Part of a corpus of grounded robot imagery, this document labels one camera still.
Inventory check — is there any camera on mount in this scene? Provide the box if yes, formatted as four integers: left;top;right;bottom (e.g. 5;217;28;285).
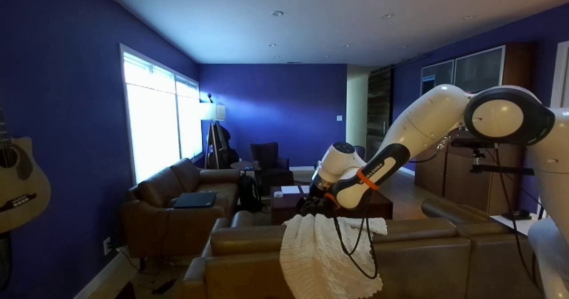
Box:
450;138;537;222

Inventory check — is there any dark wooden sliding door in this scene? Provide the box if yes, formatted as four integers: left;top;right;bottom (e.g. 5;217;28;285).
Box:
366;68;394;160

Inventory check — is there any dark laptop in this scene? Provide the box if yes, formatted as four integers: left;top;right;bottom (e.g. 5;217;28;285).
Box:
172;192;218;209

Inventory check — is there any acoustic guitar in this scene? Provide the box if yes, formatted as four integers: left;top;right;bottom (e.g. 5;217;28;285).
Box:
0;107;52;291

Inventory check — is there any window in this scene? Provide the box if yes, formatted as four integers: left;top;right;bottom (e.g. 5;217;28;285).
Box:
120;44;205;185

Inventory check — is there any black cable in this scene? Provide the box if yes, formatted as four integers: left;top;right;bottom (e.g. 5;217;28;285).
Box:
116;245;179;295

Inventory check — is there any dark wooden coffee table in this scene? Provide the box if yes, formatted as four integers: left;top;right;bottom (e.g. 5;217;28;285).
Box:
270;184;394;226

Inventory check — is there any round side table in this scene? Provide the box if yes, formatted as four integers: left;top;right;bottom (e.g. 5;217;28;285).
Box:
230;160;261;177

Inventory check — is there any brown leather sofa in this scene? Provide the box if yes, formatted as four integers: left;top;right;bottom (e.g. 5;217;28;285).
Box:
120;158;243;260
180;196;548;299

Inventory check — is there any wooden cabinet with glass doors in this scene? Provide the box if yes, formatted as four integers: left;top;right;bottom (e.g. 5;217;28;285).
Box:
414;41;537;215

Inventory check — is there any floor lamp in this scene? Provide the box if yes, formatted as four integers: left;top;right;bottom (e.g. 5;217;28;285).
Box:
199;93;226;168

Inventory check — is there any white knitted towel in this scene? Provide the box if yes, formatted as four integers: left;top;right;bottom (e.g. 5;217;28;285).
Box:
280;213;388;299

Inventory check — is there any dark armchair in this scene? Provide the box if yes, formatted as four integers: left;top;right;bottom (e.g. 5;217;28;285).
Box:
249;142;294;196

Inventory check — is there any black backpack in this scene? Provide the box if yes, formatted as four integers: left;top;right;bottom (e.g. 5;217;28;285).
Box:
238;174;263;213

